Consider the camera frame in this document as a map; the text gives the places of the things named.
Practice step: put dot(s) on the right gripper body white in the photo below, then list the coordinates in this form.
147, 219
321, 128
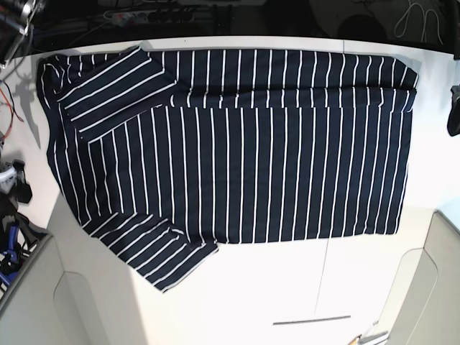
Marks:
9, 174

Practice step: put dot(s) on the navy white striped T-shirt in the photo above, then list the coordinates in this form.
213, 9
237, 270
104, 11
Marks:
164, 155

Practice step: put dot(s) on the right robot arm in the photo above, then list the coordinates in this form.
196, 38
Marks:
16, 42

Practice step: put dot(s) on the blue black items in bin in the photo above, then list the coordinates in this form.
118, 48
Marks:
18, 238

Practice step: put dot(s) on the grey panel left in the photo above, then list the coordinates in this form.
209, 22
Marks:
38, 307

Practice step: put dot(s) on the grey panel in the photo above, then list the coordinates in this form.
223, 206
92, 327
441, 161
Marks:
38, 307
423, 304

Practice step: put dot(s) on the grey panel right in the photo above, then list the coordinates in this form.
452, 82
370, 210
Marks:
423, 304

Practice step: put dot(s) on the tools at table edge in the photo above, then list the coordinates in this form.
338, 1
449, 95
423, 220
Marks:
370, 337

